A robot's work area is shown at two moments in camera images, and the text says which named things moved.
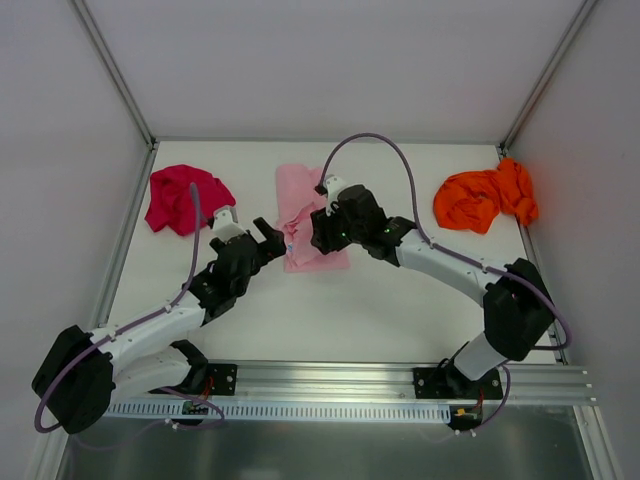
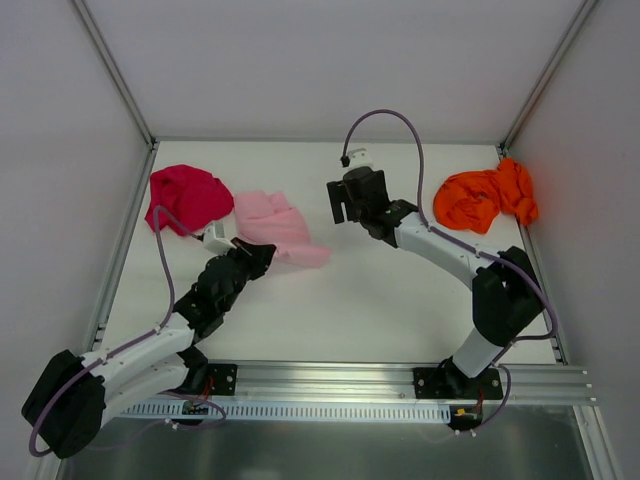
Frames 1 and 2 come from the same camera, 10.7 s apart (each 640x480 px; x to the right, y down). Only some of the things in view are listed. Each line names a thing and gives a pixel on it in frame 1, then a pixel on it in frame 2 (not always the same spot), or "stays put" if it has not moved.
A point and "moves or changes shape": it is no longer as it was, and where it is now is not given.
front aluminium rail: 276,381 stays put
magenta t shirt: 170,201 stays put
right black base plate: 448,382 stays put
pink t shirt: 295,199 moves or changes shape
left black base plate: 224,378 stays put
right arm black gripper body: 324,232 -> 341,201
